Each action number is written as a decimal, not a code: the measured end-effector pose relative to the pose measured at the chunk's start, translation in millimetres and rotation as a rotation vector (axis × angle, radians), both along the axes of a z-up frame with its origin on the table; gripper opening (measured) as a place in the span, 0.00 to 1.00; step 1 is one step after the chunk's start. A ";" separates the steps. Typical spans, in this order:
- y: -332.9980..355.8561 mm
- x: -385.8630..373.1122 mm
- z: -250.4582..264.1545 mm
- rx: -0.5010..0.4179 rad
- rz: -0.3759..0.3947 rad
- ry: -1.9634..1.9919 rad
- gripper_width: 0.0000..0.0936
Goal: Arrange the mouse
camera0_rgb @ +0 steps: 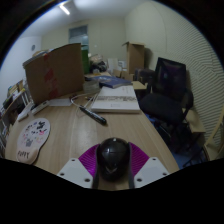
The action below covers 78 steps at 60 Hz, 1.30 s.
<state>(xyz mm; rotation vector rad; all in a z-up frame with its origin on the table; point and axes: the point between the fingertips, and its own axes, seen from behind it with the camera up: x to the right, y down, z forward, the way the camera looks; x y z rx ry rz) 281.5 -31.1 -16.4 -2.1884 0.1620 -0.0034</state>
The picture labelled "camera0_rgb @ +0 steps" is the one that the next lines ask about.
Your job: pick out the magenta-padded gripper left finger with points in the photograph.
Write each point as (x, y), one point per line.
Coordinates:
(76, 172)

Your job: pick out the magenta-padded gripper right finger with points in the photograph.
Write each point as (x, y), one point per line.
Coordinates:
(150, 170)

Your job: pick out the black computer mouse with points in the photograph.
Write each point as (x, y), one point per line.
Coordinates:
(113, 159)

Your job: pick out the round cartoon-print mouse pad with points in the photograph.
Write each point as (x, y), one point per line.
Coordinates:
(32, 135)

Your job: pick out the black marker pen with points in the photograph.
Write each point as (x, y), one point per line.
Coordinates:
(93, 115)

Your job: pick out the wooden chair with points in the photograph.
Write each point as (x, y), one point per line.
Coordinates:
(215, 140)

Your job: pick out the white sheet of paper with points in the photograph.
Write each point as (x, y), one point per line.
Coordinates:
(60, 102)

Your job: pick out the black office chair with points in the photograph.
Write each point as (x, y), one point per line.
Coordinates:
(168, 100)

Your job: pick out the white power strip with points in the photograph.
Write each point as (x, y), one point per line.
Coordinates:
(39, 107)

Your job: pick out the large white closed book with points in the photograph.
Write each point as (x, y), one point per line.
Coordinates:
(115, 98)

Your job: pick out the shelf unit with items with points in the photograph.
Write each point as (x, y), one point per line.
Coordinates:
(11, 106)

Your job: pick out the blue book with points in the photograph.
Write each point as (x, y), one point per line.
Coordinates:
(111, 81)

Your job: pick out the large brown cardboard box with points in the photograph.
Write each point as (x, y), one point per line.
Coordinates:
(55, 71)

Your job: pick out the tall open cardboard box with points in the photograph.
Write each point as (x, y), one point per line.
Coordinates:
(134, 56)

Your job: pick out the ceiling light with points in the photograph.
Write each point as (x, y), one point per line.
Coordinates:
(64, 8)

